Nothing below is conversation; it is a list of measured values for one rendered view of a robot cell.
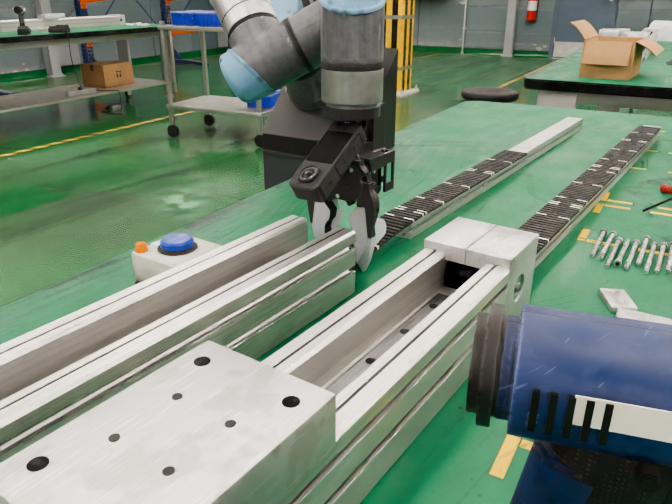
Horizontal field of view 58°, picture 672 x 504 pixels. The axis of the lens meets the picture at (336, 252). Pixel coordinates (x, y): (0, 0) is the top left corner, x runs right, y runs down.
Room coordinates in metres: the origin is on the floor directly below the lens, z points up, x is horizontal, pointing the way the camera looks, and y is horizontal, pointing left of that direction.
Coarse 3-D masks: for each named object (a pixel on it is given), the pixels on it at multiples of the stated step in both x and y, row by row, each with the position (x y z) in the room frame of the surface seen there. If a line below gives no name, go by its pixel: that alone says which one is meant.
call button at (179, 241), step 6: (174, 234) 0.70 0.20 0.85; (180, 234) 0.70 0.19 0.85; (186, 234) 0.70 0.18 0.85; (162, 240) 0.68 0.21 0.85; (168, 240) 0.68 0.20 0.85; (174, 240) 0.68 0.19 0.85; (180, 240) 0.68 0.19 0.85; (186, 240) 0.68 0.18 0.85; (192, 240) 0.68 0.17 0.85; (162, 246) 0.67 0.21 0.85; (168, 246) 0.67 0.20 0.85; (174, 246) 0.67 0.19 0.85; (180, 246) 0.67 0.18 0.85; (186, 246) 0.67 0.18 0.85; (192, 246) 0.68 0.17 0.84
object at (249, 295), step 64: (256, 256) 0.64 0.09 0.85; (320, 256) 0.62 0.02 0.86; (64, 320) 0.47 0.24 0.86; (128, 320) 0.50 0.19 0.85; (192, 320) 0.47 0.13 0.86; (256, 320) 0.53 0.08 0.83; (0, 384) 0.40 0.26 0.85; (64, 384) 0.37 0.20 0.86; (128, 384) 0.41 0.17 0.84; (0, 448) 0.33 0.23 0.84
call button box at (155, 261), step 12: (204, 240) 0.71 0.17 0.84; (132, 252) 0.68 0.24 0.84; (156, 252) 0.67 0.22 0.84; (168, 252) 0.67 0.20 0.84; (180, 252) 0.67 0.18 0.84; (192, 252) 0.67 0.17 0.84; (204, 252) 0.67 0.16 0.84; (144, 264) 0.66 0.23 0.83; (156, 264) 0.65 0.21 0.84; (168, 264) 0.64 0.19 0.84; (180, 264) 0.64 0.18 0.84; (144, 276) 0.66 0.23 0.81
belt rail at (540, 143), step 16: (560, 128) 1.52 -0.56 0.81; (576, 128) 1.61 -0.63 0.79; (528, 144) 1.35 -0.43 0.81; (544, 144) 1.38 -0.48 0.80; (528, 160) 1.30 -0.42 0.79; (496, 176) 1.16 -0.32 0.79; (464, 192) 1.02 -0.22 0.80; (480, 192) 1.08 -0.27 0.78; (448, 208) 0.97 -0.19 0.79; (416, 224) 0.88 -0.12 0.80; (432, 224) 0.92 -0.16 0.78
